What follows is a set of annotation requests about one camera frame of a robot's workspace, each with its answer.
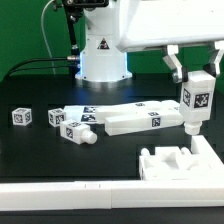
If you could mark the flat white chair back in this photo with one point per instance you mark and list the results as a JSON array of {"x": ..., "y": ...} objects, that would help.
[{"x": 83, "y": 114}]

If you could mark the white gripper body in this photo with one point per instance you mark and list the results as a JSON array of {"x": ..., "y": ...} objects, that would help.
[{"x": 143, "y": 24}]

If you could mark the white obstacle fence wall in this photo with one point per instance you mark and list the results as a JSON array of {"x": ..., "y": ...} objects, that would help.
[{"x": 200, "y": 192}]

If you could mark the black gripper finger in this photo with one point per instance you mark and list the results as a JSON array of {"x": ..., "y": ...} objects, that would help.
[
  {"x": 179, "y": 73},
  {"x": 216, "y": 50}
]

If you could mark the black camera stand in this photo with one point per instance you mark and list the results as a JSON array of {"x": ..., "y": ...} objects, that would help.
[{"x": 74, "y": 10}]

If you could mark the white chair seat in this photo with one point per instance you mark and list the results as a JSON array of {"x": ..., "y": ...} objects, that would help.
[{"x": 171, "y": 163}]

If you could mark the rear long white bar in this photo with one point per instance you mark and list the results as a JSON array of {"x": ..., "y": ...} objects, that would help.
[{"x": 102, "y": 112}]

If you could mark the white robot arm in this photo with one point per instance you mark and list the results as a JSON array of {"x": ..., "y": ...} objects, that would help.
[{"x": 101, "y": 60}]

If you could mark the white chair nut cube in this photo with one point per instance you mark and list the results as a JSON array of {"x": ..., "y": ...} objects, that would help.
[{"x": 22, "y": 116}]

